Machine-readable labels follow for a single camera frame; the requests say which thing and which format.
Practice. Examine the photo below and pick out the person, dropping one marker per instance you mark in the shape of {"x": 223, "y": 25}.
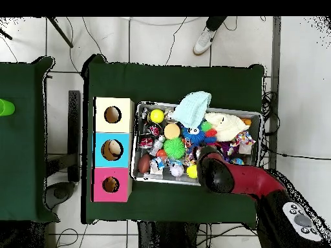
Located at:
{"x": 205, "y": 39}

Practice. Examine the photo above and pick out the mint green cloth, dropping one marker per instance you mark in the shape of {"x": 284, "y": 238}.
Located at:
{"x": 192, "y": 108}

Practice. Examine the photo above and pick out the blue spiky ball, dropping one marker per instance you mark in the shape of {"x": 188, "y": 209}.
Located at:
{"x": 192, "y": 135}

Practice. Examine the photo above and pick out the red soda can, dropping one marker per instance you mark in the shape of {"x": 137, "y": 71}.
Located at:
{"x": 146, "y": 141}

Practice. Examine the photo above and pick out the colourful patterned cloth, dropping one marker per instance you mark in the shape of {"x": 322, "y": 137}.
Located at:
{"x": 244, "y": 139}

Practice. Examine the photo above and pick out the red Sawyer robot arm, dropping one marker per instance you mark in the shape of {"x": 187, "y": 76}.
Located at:
{"x": 248, "y": 181}

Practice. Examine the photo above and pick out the clear mesh bin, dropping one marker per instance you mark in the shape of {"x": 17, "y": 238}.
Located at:
{"x": 135, "y": 178}

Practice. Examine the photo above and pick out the white baseball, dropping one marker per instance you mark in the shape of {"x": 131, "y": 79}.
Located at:
{"x": 177, "y": 169}

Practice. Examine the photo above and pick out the green cup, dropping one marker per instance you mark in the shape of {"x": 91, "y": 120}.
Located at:
{"x": 5, "y": 107}

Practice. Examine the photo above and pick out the green spiky ball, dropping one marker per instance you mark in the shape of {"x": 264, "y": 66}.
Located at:
{"x": 174, "y": 148}

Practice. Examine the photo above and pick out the brown toy football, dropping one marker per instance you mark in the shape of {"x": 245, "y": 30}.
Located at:
{"x": 144, "y": 164}

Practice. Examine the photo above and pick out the black tripod leg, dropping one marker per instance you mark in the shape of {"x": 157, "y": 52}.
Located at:
{"x": 59, "y": 32}

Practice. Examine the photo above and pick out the wooden box with three holes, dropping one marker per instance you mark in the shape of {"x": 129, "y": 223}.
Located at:
{"x": 124, "y": 150}

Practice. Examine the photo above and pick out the yellow ball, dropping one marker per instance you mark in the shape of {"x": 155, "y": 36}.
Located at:
{"x": 192, "y": 171}
{"x": 156, "y": 115}

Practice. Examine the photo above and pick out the orange foam disc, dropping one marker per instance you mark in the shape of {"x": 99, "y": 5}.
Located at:
{"x": 171, "y": 130}

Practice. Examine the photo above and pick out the dark green table cloth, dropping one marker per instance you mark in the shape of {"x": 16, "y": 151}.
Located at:
{"x": 26, "y": 129}
{"x": 155, "y": 82}

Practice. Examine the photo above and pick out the cream knitted cloth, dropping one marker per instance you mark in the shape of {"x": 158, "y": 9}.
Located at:
{"x": 227, "y": 126}

